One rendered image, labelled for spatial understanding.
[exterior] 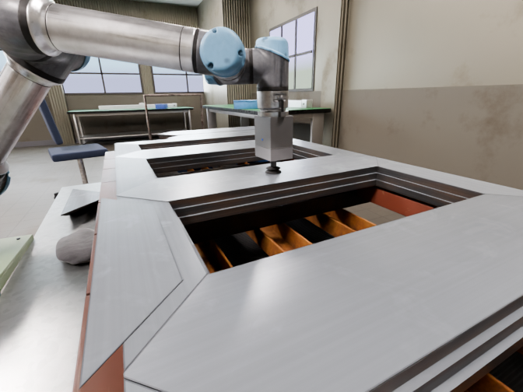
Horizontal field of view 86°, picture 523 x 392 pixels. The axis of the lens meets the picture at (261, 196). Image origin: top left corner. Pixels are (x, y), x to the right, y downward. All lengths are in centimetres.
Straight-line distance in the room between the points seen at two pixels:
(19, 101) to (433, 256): 85
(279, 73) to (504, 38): 244
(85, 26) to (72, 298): 50
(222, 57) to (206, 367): 45
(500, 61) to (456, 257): 260
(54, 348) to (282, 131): 59
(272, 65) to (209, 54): 19
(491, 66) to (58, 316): 297
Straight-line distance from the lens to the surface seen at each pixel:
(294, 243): 74
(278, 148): 68
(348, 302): 30
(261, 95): 69
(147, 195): 62
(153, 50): 58
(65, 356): 58
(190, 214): 58
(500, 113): 290
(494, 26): 303
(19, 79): 83
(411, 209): 80
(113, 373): 32
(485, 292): 37
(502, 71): 293
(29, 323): 68
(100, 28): 61
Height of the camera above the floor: 106
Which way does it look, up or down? 20 degrees down
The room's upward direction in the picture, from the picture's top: 1 degrees counter-clockwise
